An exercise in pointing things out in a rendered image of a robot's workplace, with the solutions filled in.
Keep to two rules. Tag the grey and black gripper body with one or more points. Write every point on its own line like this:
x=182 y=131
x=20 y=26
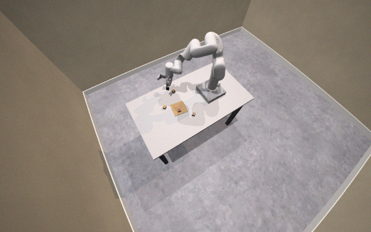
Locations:
x=169 y=81

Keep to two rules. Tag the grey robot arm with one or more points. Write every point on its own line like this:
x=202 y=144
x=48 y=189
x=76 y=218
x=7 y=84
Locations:
x=213 y=46

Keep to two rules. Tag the tan flat square mat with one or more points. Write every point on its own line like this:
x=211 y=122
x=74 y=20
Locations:
x=180 y=105

